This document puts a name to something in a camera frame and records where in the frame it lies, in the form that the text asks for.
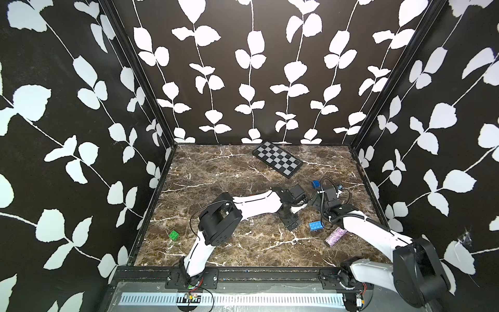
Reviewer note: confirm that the black white checkerboard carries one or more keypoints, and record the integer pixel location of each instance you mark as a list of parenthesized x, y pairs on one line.
[(278, 159)]

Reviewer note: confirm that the white slotted cable duct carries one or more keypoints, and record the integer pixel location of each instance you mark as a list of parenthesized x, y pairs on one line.
[(323, 300)]

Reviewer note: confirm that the purple glitter microphone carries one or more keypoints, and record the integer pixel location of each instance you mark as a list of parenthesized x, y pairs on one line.
[(335, 236)]

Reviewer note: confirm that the black mounting rail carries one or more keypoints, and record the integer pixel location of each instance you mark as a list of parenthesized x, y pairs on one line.
[(214, 277)]

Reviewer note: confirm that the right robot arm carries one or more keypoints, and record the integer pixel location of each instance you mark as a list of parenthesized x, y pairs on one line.
[(414, 272)]

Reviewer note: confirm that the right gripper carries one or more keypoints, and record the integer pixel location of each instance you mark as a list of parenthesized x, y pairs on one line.
[(316, 202)]

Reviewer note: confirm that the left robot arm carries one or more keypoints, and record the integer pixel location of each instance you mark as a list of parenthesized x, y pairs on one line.
[(219, 220)]

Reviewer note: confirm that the bright green brick left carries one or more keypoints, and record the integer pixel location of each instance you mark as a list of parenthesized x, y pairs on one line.
[(173, 235)]

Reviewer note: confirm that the blue long brick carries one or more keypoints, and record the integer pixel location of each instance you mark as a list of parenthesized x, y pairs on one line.
[(316, 226)]

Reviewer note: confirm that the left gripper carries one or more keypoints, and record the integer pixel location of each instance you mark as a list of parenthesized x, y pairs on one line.
[(292, 223)]

